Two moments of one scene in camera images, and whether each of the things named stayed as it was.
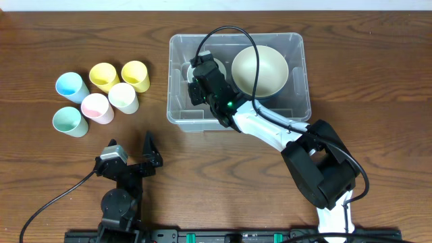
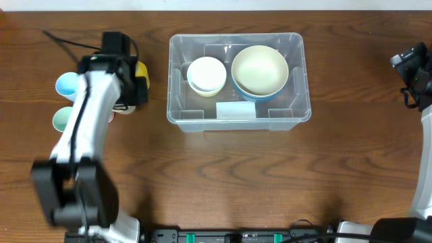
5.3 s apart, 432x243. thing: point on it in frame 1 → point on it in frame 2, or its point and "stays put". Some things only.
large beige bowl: x=273 y=71 stays put
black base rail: x=357 y=235 stays put
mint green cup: x=68 y=120 stays put
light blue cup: x=71 y=85 stays put
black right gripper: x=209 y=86 → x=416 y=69
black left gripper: x=133 y=167 → x=141 y=90
